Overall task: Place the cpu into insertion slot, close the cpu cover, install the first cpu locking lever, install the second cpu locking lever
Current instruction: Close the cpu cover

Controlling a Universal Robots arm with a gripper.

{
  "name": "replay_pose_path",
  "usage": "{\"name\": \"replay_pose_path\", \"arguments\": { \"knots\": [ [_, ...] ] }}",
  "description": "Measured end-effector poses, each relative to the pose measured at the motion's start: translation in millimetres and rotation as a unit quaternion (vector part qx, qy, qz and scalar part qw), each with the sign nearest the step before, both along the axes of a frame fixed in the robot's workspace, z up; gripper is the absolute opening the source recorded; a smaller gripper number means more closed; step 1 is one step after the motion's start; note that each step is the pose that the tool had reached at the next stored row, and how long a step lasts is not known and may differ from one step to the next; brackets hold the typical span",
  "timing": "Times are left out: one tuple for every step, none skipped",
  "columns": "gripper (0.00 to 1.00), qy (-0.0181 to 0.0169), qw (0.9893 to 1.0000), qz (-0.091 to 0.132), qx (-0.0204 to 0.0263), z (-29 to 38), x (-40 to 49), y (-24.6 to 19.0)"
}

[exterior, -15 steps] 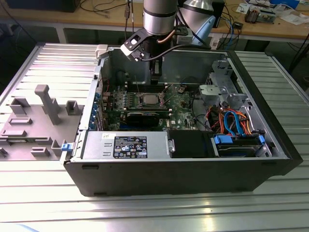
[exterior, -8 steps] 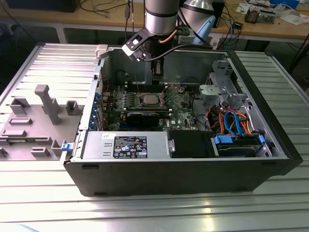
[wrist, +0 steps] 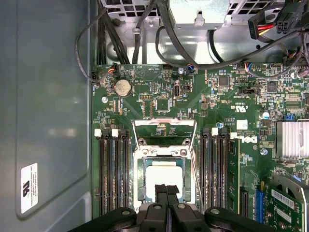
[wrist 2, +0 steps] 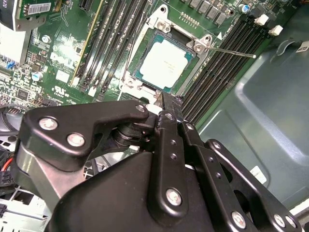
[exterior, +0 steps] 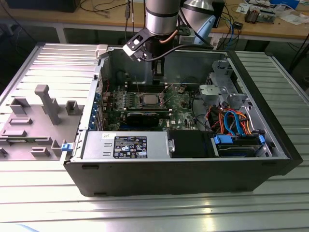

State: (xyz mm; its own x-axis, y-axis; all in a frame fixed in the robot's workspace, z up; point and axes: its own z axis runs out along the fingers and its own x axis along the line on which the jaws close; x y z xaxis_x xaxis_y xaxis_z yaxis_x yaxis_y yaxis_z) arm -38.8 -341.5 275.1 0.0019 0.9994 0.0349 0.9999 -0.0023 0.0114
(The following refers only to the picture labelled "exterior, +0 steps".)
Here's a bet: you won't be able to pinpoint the silver square CPU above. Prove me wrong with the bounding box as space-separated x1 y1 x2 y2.
142 95 157 105

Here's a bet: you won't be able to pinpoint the CPU socket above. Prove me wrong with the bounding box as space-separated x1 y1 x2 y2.
135 91 168 108

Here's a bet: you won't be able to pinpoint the beige plastic case latch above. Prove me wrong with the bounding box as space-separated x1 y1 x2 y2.
95 44 109 59

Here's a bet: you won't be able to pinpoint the wooden workbench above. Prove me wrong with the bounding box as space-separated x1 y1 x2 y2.
0 0 309 41

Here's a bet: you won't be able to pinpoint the grey metal disk bay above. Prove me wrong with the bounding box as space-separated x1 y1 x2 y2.
197 59 251 109

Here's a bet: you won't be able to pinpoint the green motherboard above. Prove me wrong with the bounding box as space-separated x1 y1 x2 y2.
101 83 201 132

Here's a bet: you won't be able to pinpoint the black graphics card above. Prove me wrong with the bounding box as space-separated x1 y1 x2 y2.
126 111 160 127

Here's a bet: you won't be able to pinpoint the tall black desktop box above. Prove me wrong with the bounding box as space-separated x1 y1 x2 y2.
211 0 225 29

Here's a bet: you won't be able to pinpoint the small printed paper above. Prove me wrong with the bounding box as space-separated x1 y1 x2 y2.
236 2 250 14

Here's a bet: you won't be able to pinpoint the copper coil heat sink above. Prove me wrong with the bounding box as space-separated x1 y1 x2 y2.
245 6 261 24

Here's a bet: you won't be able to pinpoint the grey power supply unit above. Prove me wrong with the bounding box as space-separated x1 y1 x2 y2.
82 131 169 160

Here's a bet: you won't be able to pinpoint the small metal device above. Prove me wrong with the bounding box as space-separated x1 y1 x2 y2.
259 9 277 24

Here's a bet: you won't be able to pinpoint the wide black equipment case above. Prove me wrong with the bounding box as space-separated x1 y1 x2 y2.
6 0 78 13

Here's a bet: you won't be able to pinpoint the hard disk in blue carrier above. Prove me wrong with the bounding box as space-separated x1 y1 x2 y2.
211 134 265 158

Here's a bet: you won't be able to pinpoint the black open PC case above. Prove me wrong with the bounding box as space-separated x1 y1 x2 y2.
63 44 304 198

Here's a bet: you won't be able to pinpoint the blue cardboard box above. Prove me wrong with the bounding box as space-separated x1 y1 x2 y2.
269 0 300 8

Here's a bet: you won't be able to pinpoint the white paper sheets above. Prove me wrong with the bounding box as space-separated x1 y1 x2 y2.
280 14 309 25

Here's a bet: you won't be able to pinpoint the grey parts rack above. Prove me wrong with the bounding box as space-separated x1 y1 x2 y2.
0 84 85 161

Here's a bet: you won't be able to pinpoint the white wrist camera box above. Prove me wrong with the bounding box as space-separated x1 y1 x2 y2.
122 30 152 62

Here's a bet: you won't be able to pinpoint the blue flat data wire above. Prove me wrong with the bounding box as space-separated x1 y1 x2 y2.
223 111 237 135
231 110 245 136

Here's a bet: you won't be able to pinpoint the orange power wire bundle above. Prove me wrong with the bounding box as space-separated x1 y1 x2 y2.
207 107 253 135

